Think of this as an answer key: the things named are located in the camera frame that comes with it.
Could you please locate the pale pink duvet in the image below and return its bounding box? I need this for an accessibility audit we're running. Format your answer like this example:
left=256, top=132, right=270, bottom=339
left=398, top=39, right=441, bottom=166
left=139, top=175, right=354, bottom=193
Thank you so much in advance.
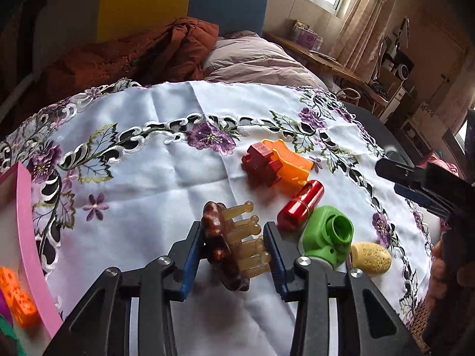
left=202, top=31, right=331, bottom=91

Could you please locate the orange dice block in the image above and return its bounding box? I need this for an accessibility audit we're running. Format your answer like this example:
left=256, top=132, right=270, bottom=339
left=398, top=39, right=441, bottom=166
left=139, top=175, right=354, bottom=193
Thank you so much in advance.
left=0, top=266, right=39, bottom=329

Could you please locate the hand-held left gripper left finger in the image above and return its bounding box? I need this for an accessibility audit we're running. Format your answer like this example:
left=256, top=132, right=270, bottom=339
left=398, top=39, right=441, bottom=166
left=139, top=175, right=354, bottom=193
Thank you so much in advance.
left=42, top=220, right=206, bottom=356

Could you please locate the embroidered floral tablecloth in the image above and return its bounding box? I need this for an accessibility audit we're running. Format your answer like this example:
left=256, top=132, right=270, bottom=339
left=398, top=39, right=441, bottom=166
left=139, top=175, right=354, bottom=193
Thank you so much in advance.
left=0, top=78, right=435, bottom=356

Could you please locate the purple box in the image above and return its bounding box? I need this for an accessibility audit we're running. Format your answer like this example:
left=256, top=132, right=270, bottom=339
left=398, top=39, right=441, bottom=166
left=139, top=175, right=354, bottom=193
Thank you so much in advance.
left=290, top=20, right=323, bottom=50

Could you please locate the person's right hand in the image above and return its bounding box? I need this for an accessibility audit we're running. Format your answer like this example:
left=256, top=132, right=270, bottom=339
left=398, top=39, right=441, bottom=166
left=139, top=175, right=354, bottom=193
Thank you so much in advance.
left=427, top=240, right=456, bottom=306

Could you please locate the rust brown quilted jacket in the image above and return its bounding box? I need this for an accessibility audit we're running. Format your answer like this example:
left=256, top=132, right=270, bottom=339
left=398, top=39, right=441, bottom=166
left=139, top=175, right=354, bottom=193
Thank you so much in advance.
left=0, top=17, right=220, bottom=127

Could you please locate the white metal hoop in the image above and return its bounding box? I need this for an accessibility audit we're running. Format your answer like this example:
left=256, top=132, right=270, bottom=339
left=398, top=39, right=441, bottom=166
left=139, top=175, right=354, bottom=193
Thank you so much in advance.
left=336, top=87, right=362, bottom=106

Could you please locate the wooden bedside desk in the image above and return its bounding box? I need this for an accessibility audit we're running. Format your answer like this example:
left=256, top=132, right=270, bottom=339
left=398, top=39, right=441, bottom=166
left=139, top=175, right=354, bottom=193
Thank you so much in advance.
left=265, top=31, right=394, bottom=108

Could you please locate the beige egg-shaped sponge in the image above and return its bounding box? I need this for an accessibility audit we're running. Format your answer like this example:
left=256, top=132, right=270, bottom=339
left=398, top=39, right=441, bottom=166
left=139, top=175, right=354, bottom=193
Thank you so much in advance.
left=351, top=242, right=392, bottom=277

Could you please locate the person's right forearm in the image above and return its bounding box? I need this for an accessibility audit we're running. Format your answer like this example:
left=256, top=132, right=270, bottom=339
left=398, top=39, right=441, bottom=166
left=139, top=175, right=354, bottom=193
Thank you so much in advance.
left=406, top=298, right=436, bottom=345

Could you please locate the brown hair claw clip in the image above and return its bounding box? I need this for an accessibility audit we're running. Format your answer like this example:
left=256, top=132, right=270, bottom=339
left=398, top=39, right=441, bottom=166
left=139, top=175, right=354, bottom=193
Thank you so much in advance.
left=201, top=200, right=273, bottom=292

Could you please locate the pink blanket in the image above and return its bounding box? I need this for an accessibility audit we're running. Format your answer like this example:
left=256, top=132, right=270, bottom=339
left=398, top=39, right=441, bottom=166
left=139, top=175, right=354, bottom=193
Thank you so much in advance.
left=417, top=150, right=459, bottom=179

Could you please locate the beige curtain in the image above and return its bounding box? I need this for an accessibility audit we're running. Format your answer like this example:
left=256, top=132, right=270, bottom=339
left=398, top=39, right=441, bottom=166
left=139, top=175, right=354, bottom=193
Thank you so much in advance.
left=328, top=0, right=405, bottom=78

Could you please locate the orange plastic piece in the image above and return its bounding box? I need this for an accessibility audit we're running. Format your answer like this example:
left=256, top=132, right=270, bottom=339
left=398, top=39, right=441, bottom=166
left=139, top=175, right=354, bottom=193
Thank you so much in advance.
left=262, top=139, right=314, bottom=195

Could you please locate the white shelf unit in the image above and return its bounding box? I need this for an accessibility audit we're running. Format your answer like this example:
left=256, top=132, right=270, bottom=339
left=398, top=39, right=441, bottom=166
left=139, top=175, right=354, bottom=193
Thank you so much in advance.
left=382, top=85, right=446, bottom=156

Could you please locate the lime green plastic toy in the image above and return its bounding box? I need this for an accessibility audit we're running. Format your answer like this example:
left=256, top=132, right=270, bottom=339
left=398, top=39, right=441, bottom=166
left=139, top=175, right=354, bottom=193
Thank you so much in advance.
left=300, top=205, right=354, bottom=269

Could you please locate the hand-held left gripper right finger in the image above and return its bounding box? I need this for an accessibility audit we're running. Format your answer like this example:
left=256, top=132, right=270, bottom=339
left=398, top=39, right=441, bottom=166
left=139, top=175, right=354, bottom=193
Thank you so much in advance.
left=263, top=222, right=422, bottom=356

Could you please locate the grey yellow blue headboard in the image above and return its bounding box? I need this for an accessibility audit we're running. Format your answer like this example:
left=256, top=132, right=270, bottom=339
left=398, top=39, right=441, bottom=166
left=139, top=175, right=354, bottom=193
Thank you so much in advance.
left=22, top=0, right=268, bottom=45

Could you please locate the pink-edged white box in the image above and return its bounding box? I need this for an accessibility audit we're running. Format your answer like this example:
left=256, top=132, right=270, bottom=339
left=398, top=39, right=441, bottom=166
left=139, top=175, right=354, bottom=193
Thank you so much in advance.
left=0, top=162, right=64, bottom=340

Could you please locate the dark red puzzle block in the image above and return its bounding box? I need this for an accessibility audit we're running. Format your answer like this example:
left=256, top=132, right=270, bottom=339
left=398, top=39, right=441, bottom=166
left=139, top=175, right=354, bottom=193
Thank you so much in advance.
left=241, top=143, right=283, bottom=187

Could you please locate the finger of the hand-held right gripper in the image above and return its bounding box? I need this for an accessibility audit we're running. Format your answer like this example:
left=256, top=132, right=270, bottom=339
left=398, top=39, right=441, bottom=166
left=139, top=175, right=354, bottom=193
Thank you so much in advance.
left=394, top=183, right=448, bottom=215
left=375, top=159, right=427, bottom=185

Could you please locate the black stereo speaker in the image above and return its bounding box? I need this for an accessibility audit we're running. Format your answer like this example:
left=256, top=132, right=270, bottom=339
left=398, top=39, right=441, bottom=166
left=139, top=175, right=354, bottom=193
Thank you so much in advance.
left=380, top=52, right=414, bottom=80

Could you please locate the red cylinder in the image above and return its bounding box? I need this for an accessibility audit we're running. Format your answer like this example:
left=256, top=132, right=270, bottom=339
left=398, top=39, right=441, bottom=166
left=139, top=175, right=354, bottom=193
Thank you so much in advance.
left=277, top=180, right=324, bottom=232

